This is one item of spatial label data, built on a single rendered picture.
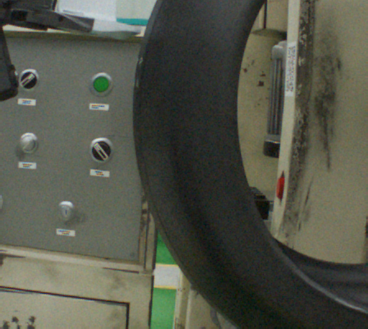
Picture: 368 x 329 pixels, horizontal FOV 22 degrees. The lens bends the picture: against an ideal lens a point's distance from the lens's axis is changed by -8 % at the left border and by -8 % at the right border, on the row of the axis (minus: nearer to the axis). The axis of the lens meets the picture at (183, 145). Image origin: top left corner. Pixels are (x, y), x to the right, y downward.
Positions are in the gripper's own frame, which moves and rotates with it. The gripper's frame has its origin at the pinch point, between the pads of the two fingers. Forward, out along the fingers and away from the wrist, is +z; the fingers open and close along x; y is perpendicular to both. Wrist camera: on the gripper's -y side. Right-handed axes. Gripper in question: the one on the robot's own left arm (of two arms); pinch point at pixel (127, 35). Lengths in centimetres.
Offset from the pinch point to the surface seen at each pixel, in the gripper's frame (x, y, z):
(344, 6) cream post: 26.1, 12.2, 26.6
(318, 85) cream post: 26.1, 0.4, 24.7
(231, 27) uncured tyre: -12.0, 2.1, 9.1
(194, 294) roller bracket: 23.6, -29.1, 14.5
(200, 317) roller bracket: 23.6, -32.3, 16.0
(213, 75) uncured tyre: -11.9, -2.6, 8.4
